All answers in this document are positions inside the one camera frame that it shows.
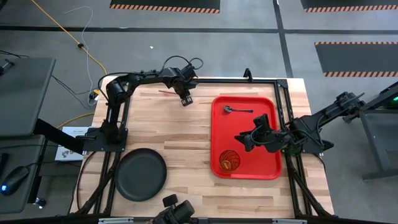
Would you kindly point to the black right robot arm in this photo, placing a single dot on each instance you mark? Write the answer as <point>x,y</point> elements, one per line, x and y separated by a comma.
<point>323,116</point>

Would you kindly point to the amber translucent plastic cup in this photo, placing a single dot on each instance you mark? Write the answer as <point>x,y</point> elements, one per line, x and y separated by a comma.
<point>229,160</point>

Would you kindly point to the grey desk surface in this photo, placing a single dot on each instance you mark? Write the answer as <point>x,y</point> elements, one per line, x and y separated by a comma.
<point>18,149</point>
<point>25,96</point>

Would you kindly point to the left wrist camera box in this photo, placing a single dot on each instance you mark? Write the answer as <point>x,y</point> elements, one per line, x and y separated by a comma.
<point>190,71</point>

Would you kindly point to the desk caster wheel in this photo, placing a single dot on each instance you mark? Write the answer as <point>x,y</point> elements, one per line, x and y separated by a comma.
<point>40,203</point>

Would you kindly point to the black computer mouse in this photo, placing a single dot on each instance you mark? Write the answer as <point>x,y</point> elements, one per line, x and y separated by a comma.
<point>14,180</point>

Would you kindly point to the black round plate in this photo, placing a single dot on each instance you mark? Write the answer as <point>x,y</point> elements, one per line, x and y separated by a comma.
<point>140,175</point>

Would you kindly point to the black hazard-striped floor mat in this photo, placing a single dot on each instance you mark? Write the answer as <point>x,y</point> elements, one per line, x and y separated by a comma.
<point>357,57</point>
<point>164,3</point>
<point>348,2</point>

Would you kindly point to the dark grey metal stand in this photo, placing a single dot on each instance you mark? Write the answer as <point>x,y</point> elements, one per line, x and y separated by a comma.
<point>373,137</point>

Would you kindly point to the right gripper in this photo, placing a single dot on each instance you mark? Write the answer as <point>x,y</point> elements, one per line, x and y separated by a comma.
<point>270,140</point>

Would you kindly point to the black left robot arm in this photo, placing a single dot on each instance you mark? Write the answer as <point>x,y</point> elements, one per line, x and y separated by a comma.
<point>115,90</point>

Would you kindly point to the silver metal bracket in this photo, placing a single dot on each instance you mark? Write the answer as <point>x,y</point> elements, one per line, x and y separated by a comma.
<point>115,221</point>
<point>289,221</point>

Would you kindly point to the white paper sheet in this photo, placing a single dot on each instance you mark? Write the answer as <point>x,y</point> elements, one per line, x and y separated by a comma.
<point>72,137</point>

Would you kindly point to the red plastic tray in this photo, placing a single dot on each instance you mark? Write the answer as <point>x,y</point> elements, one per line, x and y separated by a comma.
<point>245,168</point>

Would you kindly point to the black diagonal bar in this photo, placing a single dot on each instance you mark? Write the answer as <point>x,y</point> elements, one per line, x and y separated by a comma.
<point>56,135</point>

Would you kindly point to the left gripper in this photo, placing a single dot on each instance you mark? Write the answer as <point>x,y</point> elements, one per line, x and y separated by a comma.
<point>182,85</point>

